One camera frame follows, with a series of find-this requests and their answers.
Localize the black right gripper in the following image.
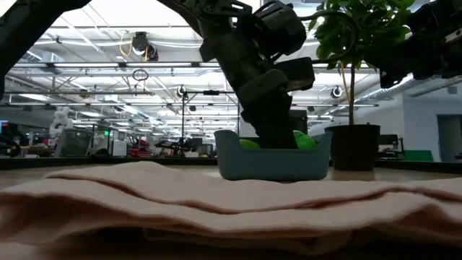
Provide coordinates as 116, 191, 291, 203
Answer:
366, 0, 462, 90

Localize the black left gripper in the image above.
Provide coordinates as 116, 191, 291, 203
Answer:
199, 17, 315, 150

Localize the green toy fruit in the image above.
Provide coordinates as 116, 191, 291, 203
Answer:
292, 129, 319, 151
240, 139, 261, 151

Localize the teal plastic tupperware container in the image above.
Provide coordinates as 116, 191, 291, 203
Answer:
214, 129, 334, 181

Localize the black monitor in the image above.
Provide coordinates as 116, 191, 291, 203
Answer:
378, 134, 405, 160

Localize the green plant in black pot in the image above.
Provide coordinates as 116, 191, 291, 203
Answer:
308, 0, 416, 172

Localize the green board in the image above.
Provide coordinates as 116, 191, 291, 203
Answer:
403, 149, 435, 163

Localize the folded beige towel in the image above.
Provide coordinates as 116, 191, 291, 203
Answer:
0, 160, 462, 260

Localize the black hanging ceiling device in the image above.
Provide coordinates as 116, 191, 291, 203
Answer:
131, 31, 160, 62

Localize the grey mesh bin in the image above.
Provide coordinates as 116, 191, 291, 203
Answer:
53, 128, 95, 158

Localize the white robot figure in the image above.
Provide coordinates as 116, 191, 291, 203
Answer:
49, 106, 74, 138

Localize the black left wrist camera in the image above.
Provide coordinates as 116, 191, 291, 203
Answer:
247, 1, 308, 57

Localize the black aluminium table frame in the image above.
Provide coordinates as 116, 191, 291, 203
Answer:
0, 155, 462, 174

